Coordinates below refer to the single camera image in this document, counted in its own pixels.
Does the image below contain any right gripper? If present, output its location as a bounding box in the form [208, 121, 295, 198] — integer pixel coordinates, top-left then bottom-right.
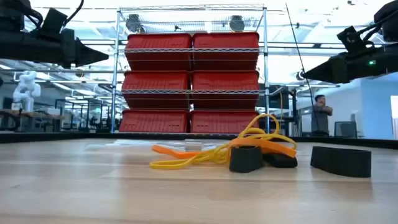
[302, 43, 398, 85]

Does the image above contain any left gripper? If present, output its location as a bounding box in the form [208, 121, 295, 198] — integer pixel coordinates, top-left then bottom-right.
[0, 29, 110, 70]

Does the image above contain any black wedge block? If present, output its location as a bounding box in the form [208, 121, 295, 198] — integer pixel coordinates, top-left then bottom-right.
[310, 146, 373, 179]

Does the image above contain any wide orange rubber band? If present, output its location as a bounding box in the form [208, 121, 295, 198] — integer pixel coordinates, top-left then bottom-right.
[228, 137, 297, 159]

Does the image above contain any thin orange rubber band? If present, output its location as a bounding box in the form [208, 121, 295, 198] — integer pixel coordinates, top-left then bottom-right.
[151, 144, 205, 160]

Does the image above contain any yellow rubber band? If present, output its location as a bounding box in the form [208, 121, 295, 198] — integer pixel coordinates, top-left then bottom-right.
[149, 113, 298, 170]

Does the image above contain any person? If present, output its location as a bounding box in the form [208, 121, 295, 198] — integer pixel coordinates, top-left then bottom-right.
[310, 94, 334, 137]

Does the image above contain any grey round device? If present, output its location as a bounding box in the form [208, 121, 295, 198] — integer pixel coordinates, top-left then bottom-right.
[228, 14, 246, 32]
[126, 14, 144, 34]

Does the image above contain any dark computer monitor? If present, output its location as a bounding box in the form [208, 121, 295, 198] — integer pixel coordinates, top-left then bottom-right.
[334, 121, 358, 139]

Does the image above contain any black monitor on stand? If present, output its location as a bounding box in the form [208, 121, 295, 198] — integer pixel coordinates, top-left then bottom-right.
[257, 83, 300, 133]

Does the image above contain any wooden workbench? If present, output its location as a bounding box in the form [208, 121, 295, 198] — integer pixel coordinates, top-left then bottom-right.
[0, 108, 65, 132]

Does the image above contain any chrome wire shelving rack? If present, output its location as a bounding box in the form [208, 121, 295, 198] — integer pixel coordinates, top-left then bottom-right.
[110, 3, 272, 135]

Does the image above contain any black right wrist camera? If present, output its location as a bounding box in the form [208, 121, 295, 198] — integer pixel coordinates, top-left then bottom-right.
[336, 26, 368, 55]

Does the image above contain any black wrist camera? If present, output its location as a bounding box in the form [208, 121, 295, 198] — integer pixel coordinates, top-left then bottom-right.
[336, 26, 368, 55]
[39, 7, 68, 40]

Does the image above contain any black hanging cable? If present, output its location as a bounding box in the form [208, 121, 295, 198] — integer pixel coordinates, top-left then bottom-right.
[285, 2, 318, 133]

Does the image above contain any black left camera cable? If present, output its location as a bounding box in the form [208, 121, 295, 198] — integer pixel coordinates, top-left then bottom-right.
[60, 0, 85, 30]

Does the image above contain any black camera cable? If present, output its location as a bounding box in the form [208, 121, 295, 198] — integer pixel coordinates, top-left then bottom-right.
[60, 0, 85, 30]
[357, 9, 398, 41]

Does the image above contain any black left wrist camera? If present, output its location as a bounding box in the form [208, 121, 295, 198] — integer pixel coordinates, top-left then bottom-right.
[39, 7, 68, 40]

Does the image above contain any black right camera cable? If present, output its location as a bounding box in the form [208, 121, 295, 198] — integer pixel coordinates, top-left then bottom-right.
[357, 9, 398, 41]

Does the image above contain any black aluminium table frame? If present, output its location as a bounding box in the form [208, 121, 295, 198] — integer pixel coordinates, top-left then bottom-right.
[0, 131, 398, 150]

